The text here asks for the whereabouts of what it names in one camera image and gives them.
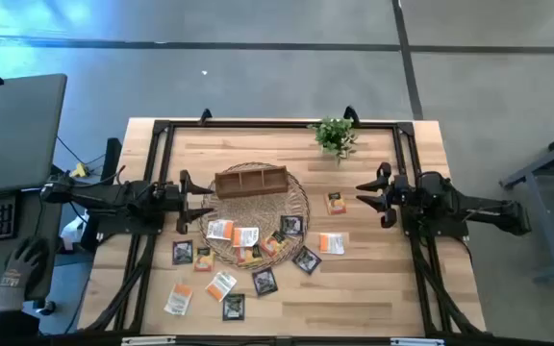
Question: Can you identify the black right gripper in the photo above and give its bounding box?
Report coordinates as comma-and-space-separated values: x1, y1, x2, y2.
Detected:
355, 161, 413, 230

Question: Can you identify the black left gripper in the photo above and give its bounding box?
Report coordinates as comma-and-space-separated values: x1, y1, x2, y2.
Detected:
159, 168, 216, 236

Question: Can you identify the white orange tea packet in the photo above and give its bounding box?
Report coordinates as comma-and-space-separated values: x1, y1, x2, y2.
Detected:
232, 226, 261, 249
204, 270, 239, 303
206, 218, 236, 241
163, 282, 194, 317
318, 232, 346, 256

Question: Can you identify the dark Ahmad tea packet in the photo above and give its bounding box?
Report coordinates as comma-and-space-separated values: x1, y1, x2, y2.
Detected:
291, 245, 323, 276
280, 214, 305, 236
251, 266, 279, 298
171, 239, 194, 266
221, 292, 246, 322

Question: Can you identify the wooden three-slot organizer box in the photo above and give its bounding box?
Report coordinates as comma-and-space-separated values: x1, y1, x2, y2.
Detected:
214, 165, 290, 199

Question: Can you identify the round woven placemat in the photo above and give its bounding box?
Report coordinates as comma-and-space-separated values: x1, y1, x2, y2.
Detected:
198, 161, 311, 270

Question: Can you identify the small green potted plant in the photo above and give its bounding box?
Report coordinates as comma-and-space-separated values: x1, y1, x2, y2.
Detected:
307, 116, 359, 167

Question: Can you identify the white bag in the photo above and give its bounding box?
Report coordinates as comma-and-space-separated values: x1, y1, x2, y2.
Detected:
59, 213, 90, 252

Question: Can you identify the black desk caster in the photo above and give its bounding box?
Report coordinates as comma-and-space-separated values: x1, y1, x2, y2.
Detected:
34, 298, 58, 317

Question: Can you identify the person's hand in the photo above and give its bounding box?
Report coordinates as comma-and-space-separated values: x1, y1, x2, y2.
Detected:
0, 235, 50, 313

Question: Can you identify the grey desk top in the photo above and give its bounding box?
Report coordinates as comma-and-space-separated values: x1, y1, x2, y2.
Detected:
0, 73, 68, 196

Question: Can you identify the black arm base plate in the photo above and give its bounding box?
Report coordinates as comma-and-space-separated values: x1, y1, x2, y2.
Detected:
94, 210, 163, 237
401, 210, 470, 239

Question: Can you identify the black post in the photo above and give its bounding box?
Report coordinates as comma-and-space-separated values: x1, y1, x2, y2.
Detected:
101, 137, 123, 186

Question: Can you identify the black floor cable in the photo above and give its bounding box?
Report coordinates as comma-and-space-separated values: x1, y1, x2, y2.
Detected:
55, 136, 108, 167

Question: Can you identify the white metal bracket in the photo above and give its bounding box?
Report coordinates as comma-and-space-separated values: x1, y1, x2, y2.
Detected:
121, 335, 177, 346
390, 337, 445, 346

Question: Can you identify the grey metal table frame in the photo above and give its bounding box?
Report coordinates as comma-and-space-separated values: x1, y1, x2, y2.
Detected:
499, 122, 554, 283

